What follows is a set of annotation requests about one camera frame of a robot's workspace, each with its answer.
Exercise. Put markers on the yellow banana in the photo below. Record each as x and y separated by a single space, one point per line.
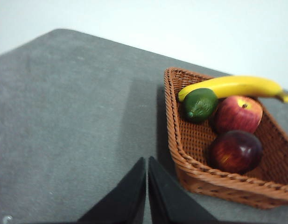
239 86

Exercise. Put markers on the green avocado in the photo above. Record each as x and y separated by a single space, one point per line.
201 105

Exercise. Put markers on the dark red plum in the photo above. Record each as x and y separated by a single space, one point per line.
236 151

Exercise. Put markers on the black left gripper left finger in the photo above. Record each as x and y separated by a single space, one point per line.
125 200

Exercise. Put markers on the brown wicker basket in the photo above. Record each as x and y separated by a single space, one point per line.
192 144

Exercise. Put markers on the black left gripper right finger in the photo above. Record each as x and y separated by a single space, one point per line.
167 200

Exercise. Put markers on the red yellow apple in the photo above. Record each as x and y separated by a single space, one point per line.
238 114

